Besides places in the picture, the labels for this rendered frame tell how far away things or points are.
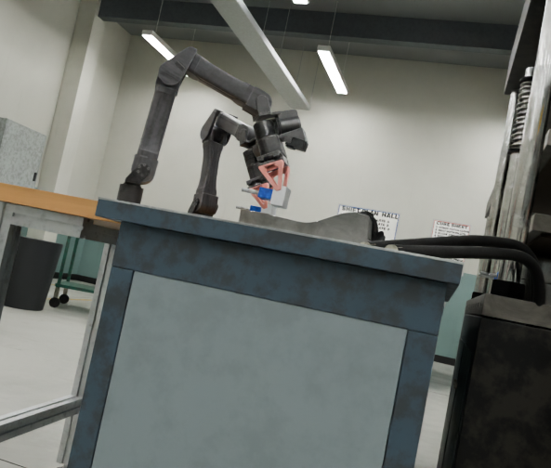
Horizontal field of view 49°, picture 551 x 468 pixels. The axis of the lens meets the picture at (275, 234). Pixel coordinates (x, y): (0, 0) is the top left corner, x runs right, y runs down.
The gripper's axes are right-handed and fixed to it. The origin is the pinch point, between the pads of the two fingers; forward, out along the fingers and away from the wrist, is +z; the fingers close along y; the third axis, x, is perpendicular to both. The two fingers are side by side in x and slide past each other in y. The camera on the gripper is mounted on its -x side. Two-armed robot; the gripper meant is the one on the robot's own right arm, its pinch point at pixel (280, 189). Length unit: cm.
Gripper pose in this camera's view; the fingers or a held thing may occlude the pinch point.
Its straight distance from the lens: 165.2
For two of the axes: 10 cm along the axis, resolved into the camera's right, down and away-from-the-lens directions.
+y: 2.5, 1.4, 9.6
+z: 2.4, 9.5, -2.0
